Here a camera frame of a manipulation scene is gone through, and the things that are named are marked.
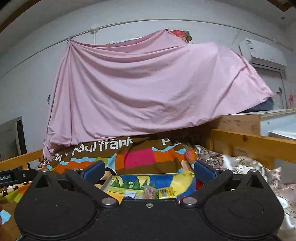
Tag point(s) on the pink bed sheet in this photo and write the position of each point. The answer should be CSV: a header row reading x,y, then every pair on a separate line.
x,y
153,84

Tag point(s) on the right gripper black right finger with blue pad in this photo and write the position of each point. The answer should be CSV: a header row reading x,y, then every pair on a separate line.
x,y
214,182

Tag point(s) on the colourful paul frank blanket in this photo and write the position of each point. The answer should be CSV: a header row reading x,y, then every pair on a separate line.
x,y
125,156

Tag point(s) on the long nut bar packet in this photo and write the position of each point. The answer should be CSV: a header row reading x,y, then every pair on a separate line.
x,y
150,193

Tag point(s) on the colourful metal tray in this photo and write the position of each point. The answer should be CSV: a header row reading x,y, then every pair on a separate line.
x,y
132,186

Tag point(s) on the wooden bed frame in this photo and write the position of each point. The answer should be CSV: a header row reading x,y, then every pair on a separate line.
x,y
218,135

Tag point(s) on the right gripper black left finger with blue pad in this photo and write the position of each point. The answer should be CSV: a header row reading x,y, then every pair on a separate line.
x,y
84,182

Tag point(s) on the white wall air conditioner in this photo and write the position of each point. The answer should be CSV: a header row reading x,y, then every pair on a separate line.
x,y
262,55

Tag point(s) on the white floral satin quilt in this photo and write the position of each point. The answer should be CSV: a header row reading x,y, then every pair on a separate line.
x,y
259,195

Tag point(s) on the yellow snack packet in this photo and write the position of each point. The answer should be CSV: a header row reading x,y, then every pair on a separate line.
x,y
166,193

